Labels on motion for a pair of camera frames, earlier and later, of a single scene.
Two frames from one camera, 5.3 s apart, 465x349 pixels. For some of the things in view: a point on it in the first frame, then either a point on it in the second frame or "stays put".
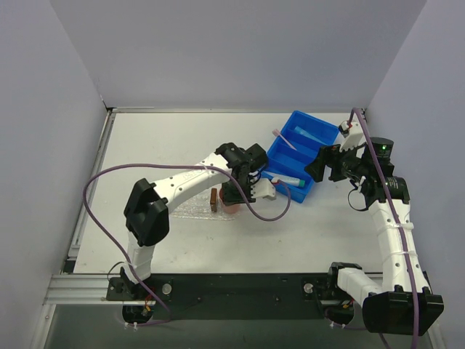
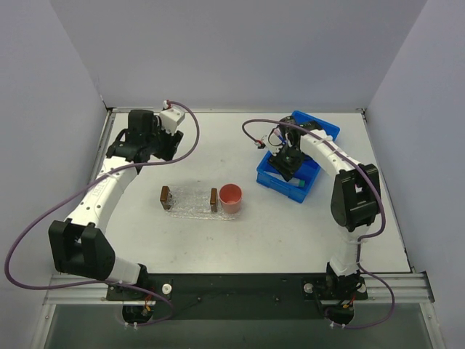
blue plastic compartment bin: x=307 y=134 stays put
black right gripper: x=330 y=162 to x=287 y=164
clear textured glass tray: x=200 y=207 stays put
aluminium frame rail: x=83 y=289 stays put
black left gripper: x=235 y=194 to x=171 y=140
